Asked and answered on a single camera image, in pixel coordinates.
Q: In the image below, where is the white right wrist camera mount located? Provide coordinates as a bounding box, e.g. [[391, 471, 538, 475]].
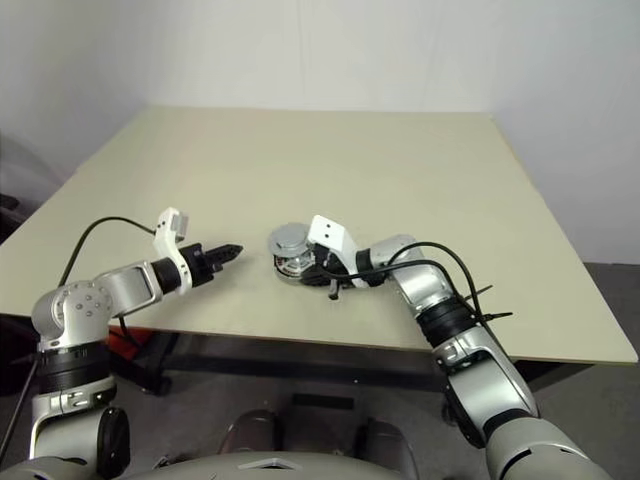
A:
[[305, 214, 372, 291]]

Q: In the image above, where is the grey robot torso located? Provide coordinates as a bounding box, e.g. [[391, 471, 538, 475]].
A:
[[122, 448, 429, 480]]

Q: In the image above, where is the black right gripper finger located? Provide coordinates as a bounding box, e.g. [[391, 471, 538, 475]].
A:
[[298, 266, 330, 288]]

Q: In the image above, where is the dark rounded shape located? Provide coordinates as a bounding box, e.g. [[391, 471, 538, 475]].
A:
[[218, 409, 282, 455], [351, 416, 417, 472]]

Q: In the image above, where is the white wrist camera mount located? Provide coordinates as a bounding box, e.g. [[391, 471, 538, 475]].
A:
[[305, 214, 372, 291], [151, 206, 195, 296]]

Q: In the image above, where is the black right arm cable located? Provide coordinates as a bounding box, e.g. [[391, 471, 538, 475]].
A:
[[319, 241, 484, 327]]

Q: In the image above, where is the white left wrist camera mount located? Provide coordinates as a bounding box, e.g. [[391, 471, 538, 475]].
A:
[[151, 206, 195, 296]]

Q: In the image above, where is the orange object under table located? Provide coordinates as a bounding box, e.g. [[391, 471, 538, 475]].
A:
[[106, 328, 137, 360]]

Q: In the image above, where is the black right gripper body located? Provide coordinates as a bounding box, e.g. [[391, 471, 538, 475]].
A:
[[309, 243, 347, 302]]

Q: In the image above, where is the black metal table frame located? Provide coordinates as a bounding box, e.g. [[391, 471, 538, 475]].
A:
[[0, 314, 604, 399]]

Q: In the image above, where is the black zip tie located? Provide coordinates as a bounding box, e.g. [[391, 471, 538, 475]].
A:
[[463, 284, 494, 307], [473, 311, 514, 327]]

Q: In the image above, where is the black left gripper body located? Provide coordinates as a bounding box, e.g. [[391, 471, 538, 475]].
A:
[[179, 242, 225, 288]]

